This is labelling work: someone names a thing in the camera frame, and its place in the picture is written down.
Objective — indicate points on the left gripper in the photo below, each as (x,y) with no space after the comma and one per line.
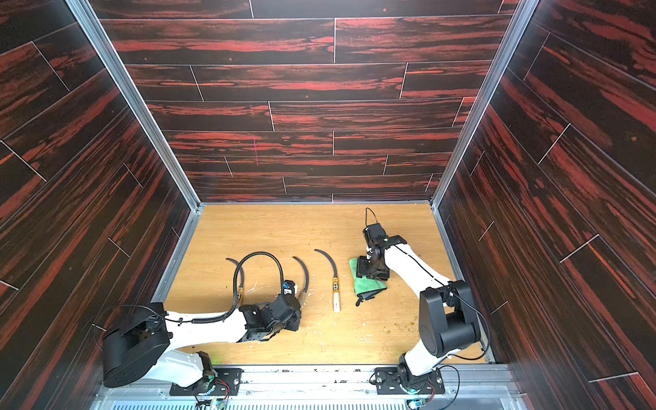
(296,320)

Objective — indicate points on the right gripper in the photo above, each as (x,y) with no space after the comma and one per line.
(371,264)

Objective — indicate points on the green and black rag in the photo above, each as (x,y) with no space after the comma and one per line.
(365,288)

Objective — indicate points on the small sickle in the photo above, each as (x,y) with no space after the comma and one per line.
(241,279)
(302,295)
(336,303)

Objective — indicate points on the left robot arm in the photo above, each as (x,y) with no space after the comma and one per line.
(147,344)

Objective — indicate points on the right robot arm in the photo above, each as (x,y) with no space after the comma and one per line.
(448,319)

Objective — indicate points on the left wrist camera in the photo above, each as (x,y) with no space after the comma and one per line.
(289,287)

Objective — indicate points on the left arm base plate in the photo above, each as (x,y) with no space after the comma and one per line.
(226,381)

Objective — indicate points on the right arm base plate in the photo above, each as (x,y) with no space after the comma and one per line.
(394,381)

